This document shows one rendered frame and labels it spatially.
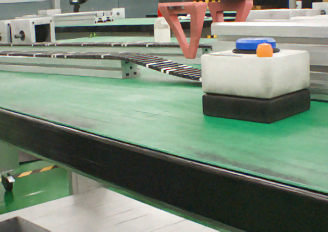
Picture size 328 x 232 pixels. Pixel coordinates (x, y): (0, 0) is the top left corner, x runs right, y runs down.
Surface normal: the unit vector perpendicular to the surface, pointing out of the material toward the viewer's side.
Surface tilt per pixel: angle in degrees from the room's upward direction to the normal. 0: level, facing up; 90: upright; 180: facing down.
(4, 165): 90
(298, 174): 0
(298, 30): 90
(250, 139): 0
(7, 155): 90
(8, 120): 90
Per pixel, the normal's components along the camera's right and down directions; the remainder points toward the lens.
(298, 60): 0.73, 0.10
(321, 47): -0.69, 0.18
